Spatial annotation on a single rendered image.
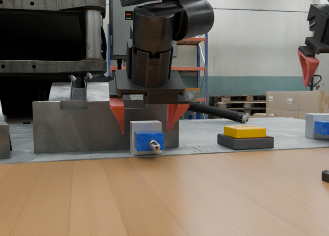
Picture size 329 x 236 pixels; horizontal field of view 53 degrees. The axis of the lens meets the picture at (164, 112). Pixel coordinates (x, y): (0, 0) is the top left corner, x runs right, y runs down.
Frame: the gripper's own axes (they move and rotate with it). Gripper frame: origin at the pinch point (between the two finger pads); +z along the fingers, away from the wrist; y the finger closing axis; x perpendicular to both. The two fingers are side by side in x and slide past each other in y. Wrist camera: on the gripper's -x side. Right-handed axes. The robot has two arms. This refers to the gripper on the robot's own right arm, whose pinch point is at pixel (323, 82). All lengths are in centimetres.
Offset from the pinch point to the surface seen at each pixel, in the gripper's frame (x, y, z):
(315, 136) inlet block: 6.5, 2.0, 10.0
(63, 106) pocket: 9, 54, 0
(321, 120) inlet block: 4.7, 0.6, 6.8
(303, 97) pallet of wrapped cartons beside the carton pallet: -289, -154, 173
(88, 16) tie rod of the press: -67, 62, 6
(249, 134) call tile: 14.9, 19.8, 2.9
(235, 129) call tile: 14.3, 22.3, 2.2
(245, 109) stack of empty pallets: -503, -155, 327
